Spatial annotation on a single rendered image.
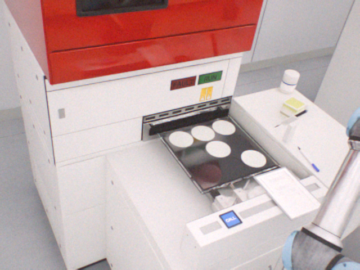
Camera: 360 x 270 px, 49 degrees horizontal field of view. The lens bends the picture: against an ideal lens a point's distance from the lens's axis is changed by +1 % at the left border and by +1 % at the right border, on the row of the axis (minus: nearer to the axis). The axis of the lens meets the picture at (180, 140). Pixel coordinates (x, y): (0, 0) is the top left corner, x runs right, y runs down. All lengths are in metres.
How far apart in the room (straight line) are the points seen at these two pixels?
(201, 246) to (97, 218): 0.83
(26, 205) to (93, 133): 1.15
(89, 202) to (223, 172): 0.64
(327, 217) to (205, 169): 0.54
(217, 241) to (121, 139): 0.63
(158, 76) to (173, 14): 0.27
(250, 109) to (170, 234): 0.69
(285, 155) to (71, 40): 0.91
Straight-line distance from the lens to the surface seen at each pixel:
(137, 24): 1.33
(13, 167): 2.86
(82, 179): 1.71
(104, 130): 1.57
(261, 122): 1.72
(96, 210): 1.89
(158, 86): 1.56
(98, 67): 1.35
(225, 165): 1.56
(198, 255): 1.25
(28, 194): 2.67
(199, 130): 1.70
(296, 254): 1.17
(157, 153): 1.67
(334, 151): 1.70
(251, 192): 1.51
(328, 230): 1.17
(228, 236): 1.26
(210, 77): 1.68
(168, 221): 1.43
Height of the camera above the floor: 1.94
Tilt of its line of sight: 40 degrees down
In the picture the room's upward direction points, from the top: 8 degrees clockwise
